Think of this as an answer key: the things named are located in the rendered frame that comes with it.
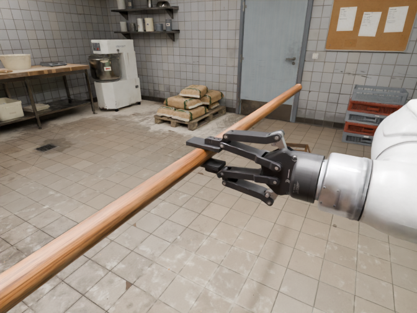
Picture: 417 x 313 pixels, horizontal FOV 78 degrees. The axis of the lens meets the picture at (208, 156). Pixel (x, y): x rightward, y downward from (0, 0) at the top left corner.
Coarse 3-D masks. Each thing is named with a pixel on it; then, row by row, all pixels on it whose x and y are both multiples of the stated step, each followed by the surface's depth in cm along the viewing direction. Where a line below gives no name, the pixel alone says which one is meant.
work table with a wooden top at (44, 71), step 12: (12, 72) 379; (24, 72) 383; (36, 72) 396; (48, 72) 412; (60, 72) 432; (72, 72) 450; (84, 72) 470; (48, 108) 453; (60, 108) 453; (72, 108) 465; (0, 120) 387; (12, 120) 387; (36, 120) 417
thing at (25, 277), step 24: (288, 96) 92; (240, 120) 62; (168, 168) 40; (192, 168) 43; (144, 192) 34; (96, 216) 29; (120, 216) 31; (72, 240) 26; (96, 240) 28; (24, 264) 23; (48, 264) 24; (0, 288) 21; (24, 288) 22; (0, 312) 21
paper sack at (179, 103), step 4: (168, 100) 433; (172, 100) 428; (176, 100) 423; (180, 100) 419; (184, 100) 417; (188, 100) 417; (192, 100) 421; (196, 100) 425; (168, 104) 436; (172, 104) 430; (176, 104) 425; (180, 104) 421; (184, 104) 414; (188, 104) 411; (192, 104) 418; (196, 104) 424; (200, 104) 430; (180, 108) 424; (184, 108) 417; (188, 108) 414
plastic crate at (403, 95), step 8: (376, 88) 359; (384, 88) 355; (392, 88) 350; (400, 88) 346; (352, 96) 344; (360, 96) 340; (368, 96) 361; (376, 96) 360; (384, 96) 326; (392, 96) 354; (400, 96) 349; (400, 104) 321
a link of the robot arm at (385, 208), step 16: (400, 144) 38; (416, 144) 37; (384, 160) 36; (400, 160) 34; (416, 160) 33; (384, 176) 32; (400, 176) 31; (416, 176) 31; (368, 192) 32; (384, 192) 32; (400, 192) 31; (416, 192) 30; (368, 208) 33; (384, 208) 32; (400, 208) 30; (416, 208) 30; (368, 224) 35; (384, 224) 32; (400, 224) 31; (416, 224) 30; (416, 240) 31
